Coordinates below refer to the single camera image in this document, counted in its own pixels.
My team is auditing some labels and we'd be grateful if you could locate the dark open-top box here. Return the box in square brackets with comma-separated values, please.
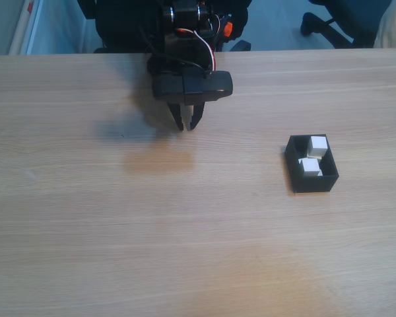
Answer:
[284, 133, 340, 194]

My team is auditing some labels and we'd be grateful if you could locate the black orange table clamp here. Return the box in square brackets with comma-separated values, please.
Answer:
[217, 15, 234, 52]

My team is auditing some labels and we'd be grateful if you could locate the white panel with red mark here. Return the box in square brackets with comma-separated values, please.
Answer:
[8, 0, 44, 55]

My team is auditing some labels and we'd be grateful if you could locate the blue office chair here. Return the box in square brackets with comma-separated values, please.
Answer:
[300, 0, 383, 49]

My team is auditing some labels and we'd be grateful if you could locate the person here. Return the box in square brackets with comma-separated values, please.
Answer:
[374, 0, 396, 49]

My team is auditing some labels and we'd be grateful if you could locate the black camera cable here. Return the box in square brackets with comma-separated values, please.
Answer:
[150, 51, 212, 79]

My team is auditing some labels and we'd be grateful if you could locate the red white servo cable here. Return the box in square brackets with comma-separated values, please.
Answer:
[174, 28, 218, 72]

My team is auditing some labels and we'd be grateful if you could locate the black oval camera box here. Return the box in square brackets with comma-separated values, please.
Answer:
[151, 70, 234, 106]

